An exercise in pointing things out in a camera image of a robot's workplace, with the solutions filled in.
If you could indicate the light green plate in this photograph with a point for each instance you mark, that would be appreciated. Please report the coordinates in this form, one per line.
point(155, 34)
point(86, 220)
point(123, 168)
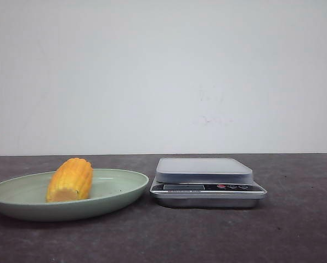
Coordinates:
point(24, 197)

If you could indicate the yellow corn cob piece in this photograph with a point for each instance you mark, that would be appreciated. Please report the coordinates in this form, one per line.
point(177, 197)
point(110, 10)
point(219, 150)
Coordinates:
point(72, 181)

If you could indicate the silver digital kitchen scale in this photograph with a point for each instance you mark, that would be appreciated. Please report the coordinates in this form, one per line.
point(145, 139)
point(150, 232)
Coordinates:
point(205, 183)

